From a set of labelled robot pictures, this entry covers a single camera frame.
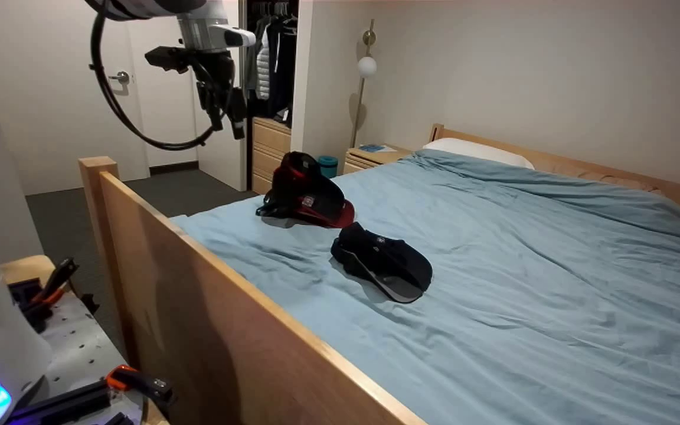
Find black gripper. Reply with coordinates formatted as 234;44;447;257
191;50;250;144

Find wooden dresser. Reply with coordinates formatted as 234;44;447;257
250;115;296;195

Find hanging clothes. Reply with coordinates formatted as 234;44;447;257
243;0;299;128

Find teal bin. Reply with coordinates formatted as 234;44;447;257
315;151;343;182

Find wooden nightstand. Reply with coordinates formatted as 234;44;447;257
343;138;415;176

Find white door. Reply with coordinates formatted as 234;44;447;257
0;0;135;195

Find wooden bed footboard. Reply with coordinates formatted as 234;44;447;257
76;154;428;425

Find black shoe near edge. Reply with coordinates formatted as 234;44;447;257
329;219;436;306

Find white pillow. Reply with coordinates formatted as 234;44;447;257
420;134;539;172

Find black orange clamp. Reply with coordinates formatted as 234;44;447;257
21;254;80;334
101;360;177;421

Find wooden block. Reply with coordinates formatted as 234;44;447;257
0;252;60;288

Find black bar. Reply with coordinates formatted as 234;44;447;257
7;380;116;425

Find light blue bed sheet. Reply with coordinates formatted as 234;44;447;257
167;147;680;425

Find wooden bed headboard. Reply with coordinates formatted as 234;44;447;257
428;120;680;228

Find silver door handle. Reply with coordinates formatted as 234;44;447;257
107;65;135;96

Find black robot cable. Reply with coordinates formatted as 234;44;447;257
87;12;226;154

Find wall lamp with round bulb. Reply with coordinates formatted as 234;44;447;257
350;16;381;151

